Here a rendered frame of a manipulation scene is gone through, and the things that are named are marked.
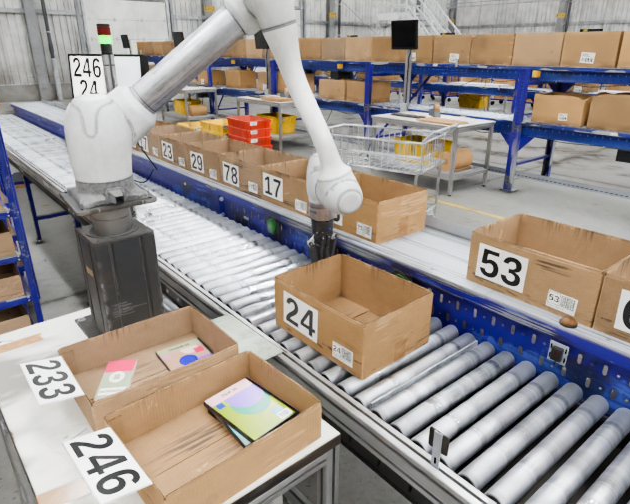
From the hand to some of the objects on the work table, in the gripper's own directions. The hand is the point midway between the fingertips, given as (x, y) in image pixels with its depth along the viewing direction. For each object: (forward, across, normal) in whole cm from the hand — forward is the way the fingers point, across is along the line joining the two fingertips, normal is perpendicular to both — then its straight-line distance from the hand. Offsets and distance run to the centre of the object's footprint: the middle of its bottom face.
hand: (322, 273), depth 171 cm
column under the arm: (+11, +58, -27) cm, 65 cm away
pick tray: (+11, +64, +5) cm, 65 cm away
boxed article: (+10, +72, +1) cm, 73 cm away
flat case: (+10, +53, +6) cm, 54 cm away
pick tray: (+11, +62, +37) cm, 73 cm away
